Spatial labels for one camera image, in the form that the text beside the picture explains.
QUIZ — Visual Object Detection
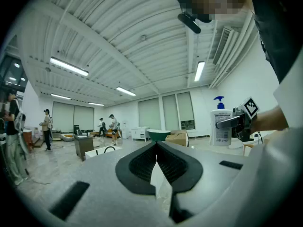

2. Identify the ceiling air vent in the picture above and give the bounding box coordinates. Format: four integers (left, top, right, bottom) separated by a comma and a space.
212, 26, 235, 66

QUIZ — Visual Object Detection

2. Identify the white bathtub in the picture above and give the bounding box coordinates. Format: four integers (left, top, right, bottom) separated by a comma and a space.
84, 145, 123, 160

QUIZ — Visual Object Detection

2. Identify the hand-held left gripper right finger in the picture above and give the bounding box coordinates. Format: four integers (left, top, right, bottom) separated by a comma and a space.
156, 126, 303, 227

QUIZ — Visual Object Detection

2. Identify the person's right forearm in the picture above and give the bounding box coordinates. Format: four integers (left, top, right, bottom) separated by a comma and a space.
250, 105, 288, 134

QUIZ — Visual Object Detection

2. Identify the white bottle with blue cap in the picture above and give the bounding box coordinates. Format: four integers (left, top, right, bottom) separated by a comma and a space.
210, 96, 234, 147

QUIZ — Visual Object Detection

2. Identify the window with blind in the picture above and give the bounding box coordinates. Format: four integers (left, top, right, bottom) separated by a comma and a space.
73, 105, 95, 131
138, 97, 162, 130
52, 101, 75, 132
162, 94, 179, 131
177, 92, 196, 130

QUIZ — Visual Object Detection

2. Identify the green bowl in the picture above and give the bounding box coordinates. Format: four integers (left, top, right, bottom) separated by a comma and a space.
146, 129, 171, 142

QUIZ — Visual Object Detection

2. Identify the brown cardboard box black print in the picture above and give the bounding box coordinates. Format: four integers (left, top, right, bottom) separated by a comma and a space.
165, 130, 189, 148

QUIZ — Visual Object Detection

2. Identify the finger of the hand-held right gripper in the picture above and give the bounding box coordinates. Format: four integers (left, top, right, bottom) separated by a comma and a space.
215, 116, 242, 129

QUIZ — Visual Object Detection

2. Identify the white low cabinet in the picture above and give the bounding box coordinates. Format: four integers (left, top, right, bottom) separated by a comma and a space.
131, 126, 151, 142

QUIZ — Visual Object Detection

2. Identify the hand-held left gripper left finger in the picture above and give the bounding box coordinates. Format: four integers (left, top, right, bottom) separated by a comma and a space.
16, 141, 170, 227

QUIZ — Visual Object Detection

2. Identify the black head-worn camera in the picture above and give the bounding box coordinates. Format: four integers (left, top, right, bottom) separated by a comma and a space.
177, 12, 202, 35

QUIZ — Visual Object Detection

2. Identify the person's black t-shirt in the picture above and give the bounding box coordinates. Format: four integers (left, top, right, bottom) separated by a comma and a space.
246, 0, 303, 84

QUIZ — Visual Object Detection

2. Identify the dark grey cabinet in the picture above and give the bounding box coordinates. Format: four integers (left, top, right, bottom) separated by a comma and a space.
73, 135, 95, 162

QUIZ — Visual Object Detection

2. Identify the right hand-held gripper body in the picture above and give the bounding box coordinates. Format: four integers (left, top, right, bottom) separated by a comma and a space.
231, 97, 260, 143

